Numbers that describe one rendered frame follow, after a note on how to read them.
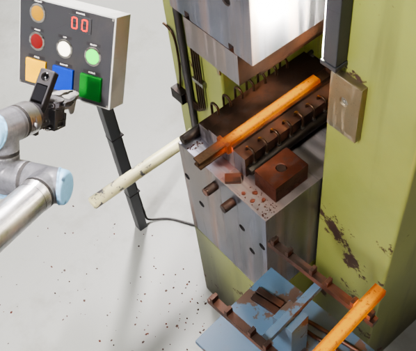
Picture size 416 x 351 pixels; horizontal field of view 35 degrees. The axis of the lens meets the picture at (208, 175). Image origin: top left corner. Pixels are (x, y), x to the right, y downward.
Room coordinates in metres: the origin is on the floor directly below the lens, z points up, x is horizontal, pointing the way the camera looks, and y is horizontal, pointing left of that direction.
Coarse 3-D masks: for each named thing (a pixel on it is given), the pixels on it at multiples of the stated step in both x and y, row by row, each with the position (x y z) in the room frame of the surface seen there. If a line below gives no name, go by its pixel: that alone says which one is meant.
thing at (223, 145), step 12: (300, 84) 1.32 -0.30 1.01; (312, 84) 1.31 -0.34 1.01; (288, 96) 1.28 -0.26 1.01; (300, 96) 1.29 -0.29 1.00; (276, 108) 1.24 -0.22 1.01; (252, 120) 1.21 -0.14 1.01; (264, 120) 1.21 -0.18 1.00; (240, 132) 1.17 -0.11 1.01; (216, 144) 1.14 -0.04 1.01; (228, 144) 1.13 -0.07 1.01; (204, 156) 1.11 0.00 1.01; (216, 156) 1.12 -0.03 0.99
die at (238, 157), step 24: (288, 72) 1.40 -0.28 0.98; (312, 72) 1.37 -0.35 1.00; (240, 96) 1.34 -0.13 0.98; (264, 96) 1.31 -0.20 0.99; (312, 96) 1.28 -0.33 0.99; (216, 120) 1.25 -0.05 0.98; (240, 120) 1.23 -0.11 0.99; (288, 120) 1.20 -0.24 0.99; (240, 144) 1.14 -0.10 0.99; (264, 144) 1.13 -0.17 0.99; (240, 168) 1.11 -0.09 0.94
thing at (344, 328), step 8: (376, 288) 0.66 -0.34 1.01; (368, 296) 0.64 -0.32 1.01; (376, 296) 0.64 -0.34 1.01; (360, 304) 0.62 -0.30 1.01; (368, 304) 0.62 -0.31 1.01; (352, 312) 0.61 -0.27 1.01; (360, 312) 0.60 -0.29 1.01; (368, 312) 0.61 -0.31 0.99; (344, 320) 0.59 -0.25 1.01; (352, 320) 0.59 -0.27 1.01; (360, 320) 0.59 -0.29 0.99; (336, 328) 0.58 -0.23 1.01; (344, 328) 0.57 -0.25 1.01; (352, 328) 0.57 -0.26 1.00; (328, 336) 0.56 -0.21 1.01; (336, 336) 0.56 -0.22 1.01; (344, 336) 0.56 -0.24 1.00; (320, 344) 0.55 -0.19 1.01; (328, 344) 0.54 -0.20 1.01; (336, 344) 0.54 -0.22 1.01
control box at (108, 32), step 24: (24, 0) 1.66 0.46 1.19; (48, 0) 1.62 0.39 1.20; (72, 0) 1.65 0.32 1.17; (24, 24) 1.63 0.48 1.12; (48, 24) 1.59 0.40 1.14; (72, 24) 1.55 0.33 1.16; (96, 24) 1.52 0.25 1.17; (120, 24) 1.50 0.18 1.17; (24, 48) 1.59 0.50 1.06; (48, 48) 1.56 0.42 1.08; (72, 48) 1.52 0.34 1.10; (96, 48) 1.48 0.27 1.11; (120, 48) 1.48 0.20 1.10; (24, 72) 1.56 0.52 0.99; (96, 72) 1.45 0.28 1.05; (120, 72) 1.46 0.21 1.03; (120, 96) 1.43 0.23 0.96
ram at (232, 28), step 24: (192, 0) 1.21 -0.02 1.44; (216, 0) 1.14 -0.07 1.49; (240, 0) 1.07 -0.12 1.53; (264, 0) 1.07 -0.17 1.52; (288, 0) 1.11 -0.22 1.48; (312, 0) 1.15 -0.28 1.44; (216, 24) 1.14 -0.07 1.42; (240, 24) 1.07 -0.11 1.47; (264, 24) 1.07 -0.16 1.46; (288, 24) 1.11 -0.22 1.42; (312, 24) 1.15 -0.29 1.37; (240, 48) 1.08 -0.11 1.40; (264, 48) 1.07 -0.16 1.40
